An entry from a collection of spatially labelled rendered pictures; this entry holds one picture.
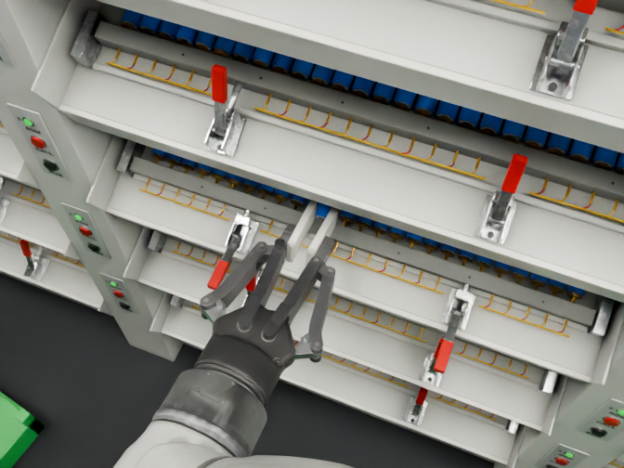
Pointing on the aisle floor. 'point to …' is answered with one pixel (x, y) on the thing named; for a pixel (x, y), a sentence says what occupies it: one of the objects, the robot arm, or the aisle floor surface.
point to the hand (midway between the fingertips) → (312, 234)
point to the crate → (16, 431)
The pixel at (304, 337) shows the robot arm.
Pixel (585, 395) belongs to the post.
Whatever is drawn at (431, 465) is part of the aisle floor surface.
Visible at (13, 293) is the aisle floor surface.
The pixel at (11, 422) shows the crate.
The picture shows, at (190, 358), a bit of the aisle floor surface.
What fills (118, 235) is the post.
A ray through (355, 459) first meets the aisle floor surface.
